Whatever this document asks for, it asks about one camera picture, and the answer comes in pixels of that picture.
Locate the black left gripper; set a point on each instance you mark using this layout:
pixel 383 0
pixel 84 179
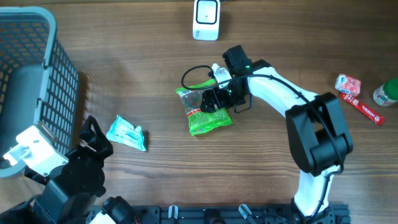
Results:
pixel 99 157

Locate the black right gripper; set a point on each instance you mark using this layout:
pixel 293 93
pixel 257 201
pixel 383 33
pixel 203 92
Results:
pixel 207 97

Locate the green clear snack bag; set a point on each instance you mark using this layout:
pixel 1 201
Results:
pixel 201 122

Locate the light blue small packet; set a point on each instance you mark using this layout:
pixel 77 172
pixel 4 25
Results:
pixel 123 132

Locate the small red sauce sachet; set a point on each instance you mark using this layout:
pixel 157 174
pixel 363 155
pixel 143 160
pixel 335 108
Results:
pixel 348 85

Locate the red Nescafe coffee stick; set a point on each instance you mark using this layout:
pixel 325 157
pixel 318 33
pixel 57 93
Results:
pixel 363 108

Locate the green lid jar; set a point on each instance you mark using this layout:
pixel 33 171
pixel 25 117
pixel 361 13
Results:
pixel 386 94

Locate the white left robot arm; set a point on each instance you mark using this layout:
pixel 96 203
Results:
pixel 71 189

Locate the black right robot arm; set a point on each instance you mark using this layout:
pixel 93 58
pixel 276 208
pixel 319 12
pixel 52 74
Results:
pixel 318 136

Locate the white barcode scanner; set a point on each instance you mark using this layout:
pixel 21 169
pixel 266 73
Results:
pixel 206 20

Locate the grey plastic mesh basket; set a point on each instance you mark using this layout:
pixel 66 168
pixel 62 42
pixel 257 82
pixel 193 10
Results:
pixel 38 80

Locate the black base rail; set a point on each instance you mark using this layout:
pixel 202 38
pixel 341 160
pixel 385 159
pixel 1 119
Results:
pixel 276 213

